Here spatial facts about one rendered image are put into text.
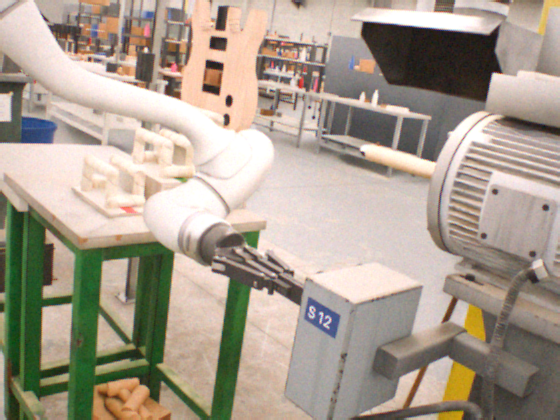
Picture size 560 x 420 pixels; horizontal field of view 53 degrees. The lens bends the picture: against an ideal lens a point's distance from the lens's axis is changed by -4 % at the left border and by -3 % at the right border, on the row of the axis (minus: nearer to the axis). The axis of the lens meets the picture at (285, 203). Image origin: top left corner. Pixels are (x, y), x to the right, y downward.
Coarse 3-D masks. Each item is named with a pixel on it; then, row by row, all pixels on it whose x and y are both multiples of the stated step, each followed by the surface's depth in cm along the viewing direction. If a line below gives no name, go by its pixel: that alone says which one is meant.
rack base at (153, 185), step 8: (128, 160) 177; (144, 168) 170; (152, 168) 171; (120, 176) 175; (128, 176) 171; (152, 176) 162; (120, 184) 175; (128, 184) 171; (152, 184) 160; (160, 184) 157; (168, 184) 158; (176, 184) 160; (128, 192) 171; (144, 192) 164; (152, 192) 160
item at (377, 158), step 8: (368, 152) 113; (376, 152) 112; (384, 152) 111; (392, 152) 110; (376, 160) 112; (384, 160) 110; (392, 160) 109; (400, 160) 108; (408, 160) 107; (416, 160) 106; (424, 160) 105; (400, 168) 108; (408, 168) 107; (416, 168) 105; (424, 168) 104; (432, 168) 103; (424, 176) 104
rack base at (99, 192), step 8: (80, 192) 163; (88, 192) 164; (96, 192) 166; (104, 192) 167; (120, 192) 170; (88, 200) 158; (96, 200) 158; (96, 208) 154; (104, 208) 152; (120, 208) 155; (136, 208) 157; (112, 216) 149; (120, 216) 151; (128, 216) 153
